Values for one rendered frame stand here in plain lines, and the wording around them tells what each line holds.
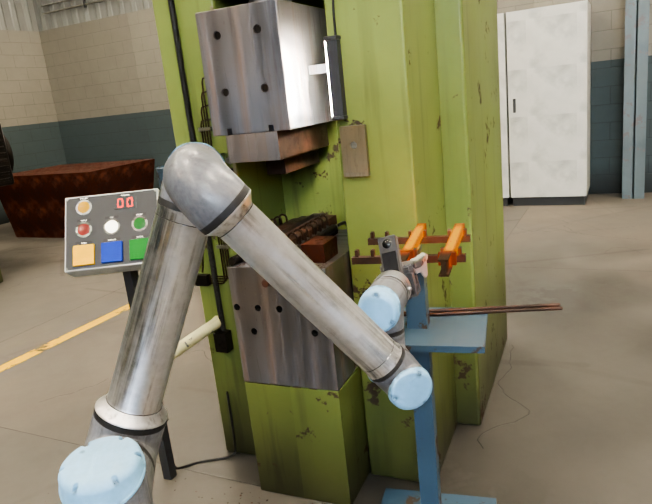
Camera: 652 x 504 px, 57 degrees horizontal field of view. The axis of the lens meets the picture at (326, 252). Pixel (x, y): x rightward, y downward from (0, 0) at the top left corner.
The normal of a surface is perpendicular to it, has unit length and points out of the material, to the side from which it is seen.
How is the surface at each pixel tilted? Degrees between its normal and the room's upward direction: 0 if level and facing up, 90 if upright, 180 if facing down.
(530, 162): 90
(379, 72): 90
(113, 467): 5
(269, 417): 90
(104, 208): 60
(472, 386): 90
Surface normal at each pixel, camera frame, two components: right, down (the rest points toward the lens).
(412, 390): 0.26, 0.29
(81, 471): -0.09, -0.94
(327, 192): -0.39, 0.27
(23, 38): 0.90, 0.02
